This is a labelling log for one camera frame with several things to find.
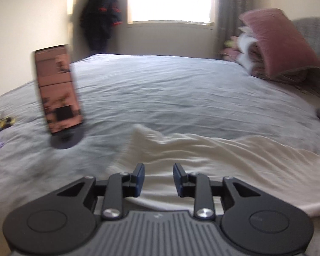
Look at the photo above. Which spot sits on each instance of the pink pillow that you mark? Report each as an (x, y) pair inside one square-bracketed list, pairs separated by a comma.
[(277, 40)]

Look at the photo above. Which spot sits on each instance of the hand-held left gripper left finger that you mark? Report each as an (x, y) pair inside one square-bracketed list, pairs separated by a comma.
[(140, 178)]

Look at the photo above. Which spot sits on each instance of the smartphone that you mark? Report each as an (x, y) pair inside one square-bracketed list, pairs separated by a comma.
[(58, 90)]

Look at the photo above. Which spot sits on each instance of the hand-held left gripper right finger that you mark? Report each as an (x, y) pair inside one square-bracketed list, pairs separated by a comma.
[(178, 180)]

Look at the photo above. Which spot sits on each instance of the yellow black small item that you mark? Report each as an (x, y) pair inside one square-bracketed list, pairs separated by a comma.
[(4, 122)]

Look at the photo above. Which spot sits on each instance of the round phone stand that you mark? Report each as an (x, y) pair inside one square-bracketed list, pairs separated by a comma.
[(66, 141)]

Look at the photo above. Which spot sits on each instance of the folded grey pink quilt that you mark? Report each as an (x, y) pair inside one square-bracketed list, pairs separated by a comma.
[(249, 56)]

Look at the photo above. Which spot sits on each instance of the dark hanging jacket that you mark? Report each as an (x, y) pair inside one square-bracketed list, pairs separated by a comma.
[(98, 18)]

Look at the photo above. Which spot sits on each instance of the grey quilted headboard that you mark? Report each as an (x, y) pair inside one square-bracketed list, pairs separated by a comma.
[(317, 37)]

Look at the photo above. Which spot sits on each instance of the grey curtain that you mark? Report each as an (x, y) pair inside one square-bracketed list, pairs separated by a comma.
[(229, 10)]

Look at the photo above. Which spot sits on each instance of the white shirt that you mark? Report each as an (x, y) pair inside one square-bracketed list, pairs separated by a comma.
[(229, 160)]

